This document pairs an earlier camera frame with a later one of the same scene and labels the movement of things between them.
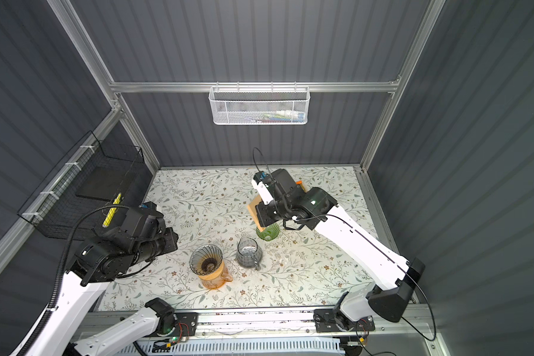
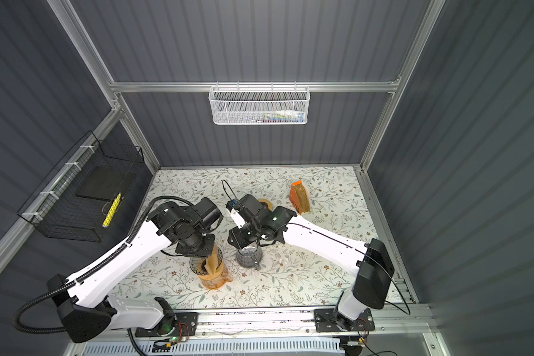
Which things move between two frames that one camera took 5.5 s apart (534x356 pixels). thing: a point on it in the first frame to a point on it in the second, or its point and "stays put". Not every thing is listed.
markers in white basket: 282,116 stays put
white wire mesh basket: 259,105 stays put
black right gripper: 262,216 to 237,241
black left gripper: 173,241 to 205,253
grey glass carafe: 249,253 stays put
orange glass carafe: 217,279 stays put
